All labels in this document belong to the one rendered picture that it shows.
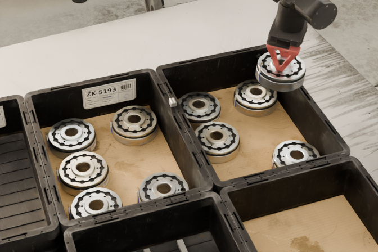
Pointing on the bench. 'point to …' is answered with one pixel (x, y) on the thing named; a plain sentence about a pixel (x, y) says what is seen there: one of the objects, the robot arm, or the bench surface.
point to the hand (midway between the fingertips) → (282, 61)
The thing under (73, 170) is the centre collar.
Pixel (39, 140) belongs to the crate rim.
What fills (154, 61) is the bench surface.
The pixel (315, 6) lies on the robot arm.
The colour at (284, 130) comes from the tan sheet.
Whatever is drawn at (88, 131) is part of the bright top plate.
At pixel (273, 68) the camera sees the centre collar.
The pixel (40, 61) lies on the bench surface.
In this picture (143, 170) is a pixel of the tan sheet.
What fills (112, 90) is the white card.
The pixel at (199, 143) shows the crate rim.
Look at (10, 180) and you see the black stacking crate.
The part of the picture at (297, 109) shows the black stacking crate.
